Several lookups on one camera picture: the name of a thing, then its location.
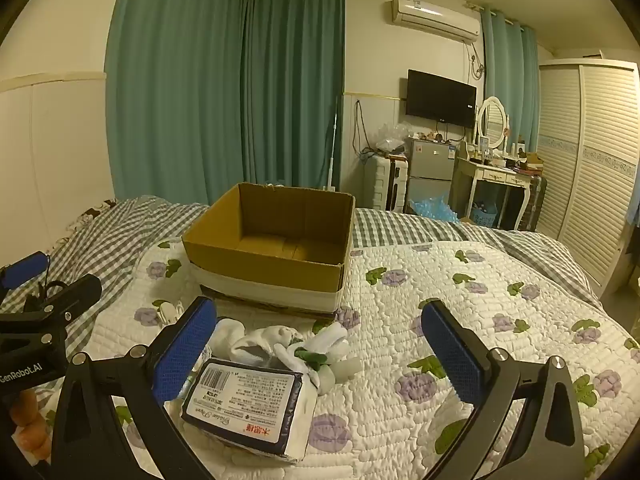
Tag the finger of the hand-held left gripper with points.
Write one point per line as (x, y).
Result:
(75, 292)
(25, 267)

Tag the black wall television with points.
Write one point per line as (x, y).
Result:
(440, 97)

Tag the blue basket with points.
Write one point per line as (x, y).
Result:
(484, 217)

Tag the white dressing table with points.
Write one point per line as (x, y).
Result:
(492, 172)

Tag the white oval vanity mirror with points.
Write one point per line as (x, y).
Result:
(492, 120)

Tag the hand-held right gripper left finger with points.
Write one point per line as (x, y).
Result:
(182, 350)

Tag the translucent white soft item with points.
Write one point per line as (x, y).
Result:
(346, 367)

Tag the white tissue pack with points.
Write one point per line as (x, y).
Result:
(250, 410)

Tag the teal corner curtain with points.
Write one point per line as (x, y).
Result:
(295, 85)

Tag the dark floral pillow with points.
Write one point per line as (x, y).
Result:
(95, 210)

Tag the narrow teal curtain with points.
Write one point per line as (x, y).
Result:
(510, 85)

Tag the blue plastic bags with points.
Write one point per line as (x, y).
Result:
(432, 207)

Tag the white sock with green print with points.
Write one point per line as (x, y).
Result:
(320, 347)

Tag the white air conditioner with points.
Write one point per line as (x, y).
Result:
(435, 17)

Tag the clear plastic bag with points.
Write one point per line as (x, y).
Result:
(392, 137)

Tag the white suitcase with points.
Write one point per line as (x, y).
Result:
(377, 182)

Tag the hanging clothes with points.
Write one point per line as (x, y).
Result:
(633, 215)

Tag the brown cardboard box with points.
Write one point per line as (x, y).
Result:
(280, 260)

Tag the wide teal curtain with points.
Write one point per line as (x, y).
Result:
(175, 85)

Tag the person's left hand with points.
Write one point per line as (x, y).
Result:
(32, 430)

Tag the white pole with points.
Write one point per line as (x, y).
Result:
(331, 155)

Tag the small silver fridge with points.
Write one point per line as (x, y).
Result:
(430, 170)

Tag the small white cloth item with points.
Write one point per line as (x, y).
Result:
(167, 311)

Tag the white louvered wardrobe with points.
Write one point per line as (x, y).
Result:
(590, 160)

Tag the white floral quilt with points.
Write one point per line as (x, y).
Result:
(410, 285)

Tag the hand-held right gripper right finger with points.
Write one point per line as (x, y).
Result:
(450, 355)

